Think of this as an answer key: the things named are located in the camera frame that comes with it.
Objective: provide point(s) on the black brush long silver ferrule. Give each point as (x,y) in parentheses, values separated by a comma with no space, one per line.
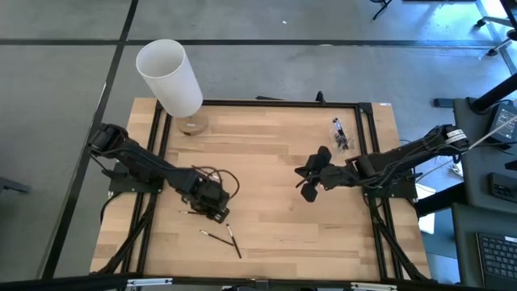
(234,242)

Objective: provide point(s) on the grey tablet device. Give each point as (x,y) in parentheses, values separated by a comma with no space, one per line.
(505,121)

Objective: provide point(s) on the thick black pole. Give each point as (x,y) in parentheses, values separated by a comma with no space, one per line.
(493,95)

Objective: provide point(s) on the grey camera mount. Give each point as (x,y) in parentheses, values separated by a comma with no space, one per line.
(259,284)

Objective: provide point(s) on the black aluminium table frame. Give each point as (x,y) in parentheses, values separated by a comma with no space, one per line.
(282,103)

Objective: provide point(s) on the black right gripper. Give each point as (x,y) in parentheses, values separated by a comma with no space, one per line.
(339,175)

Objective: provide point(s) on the computer keyboard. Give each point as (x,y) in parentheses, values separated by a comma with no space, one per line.
(498,258)

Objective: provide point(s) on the black flat bar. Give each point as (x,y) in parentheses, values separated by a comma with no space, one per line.
(266,98)

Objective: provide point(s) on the black tripod leg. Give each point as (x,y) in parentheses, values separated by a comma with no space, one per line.
(383,8)

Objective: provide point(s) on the grey floor object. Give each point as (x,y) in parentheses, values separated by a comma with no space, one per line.
(12,186)

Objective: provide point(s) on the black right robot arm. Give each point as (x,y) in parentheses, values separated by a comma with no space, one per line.
(396,157)

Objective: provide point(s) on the black crossbeam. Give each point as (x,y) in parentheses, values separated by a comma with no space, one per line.
(60,283)

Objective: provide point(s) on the black diagonal frame brace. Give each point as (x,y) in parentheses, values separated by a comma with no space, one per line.
(398,244)
(128,242)

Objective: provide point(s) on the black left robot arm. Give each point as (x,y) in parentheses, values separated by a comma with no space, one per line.
(153,165)

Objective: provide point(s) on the angled black makeup brush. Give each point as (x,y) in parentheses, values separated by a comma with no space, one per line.
(339,131)

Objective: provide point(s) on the silver metal bracket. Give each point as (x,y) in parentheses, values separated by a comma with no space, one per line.
(149,282)
(373,286)

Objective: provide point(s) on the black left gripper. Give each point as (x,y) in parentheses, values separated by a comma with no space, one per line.
(206,192)

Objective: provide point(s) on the grey desk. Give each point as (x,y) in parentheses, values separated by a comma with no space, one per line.
(464,250)
(476,174)

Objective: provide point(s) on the office chair base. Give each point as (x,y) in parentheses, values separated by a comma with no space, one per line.
(498,45)

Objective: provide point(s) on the black desk beam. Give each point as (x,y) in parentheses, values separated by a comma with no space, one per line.
(440,200)

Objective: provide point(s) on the small black floor box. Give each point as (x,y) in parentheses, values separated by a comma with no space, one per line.
(443,102)

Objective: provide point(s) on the black clamp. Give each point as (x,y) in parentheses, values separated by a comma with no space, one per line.
(320,97)

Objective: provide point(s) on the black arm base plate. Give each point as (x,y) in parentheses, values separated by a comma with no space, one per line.
(398,192)
(121,184)

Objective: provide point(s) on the black desk device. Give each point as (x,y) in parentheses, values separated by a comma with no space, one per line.
(503,188)

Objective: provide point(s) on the white rod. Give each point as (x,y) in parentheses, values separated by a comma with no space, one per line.
(493,133)

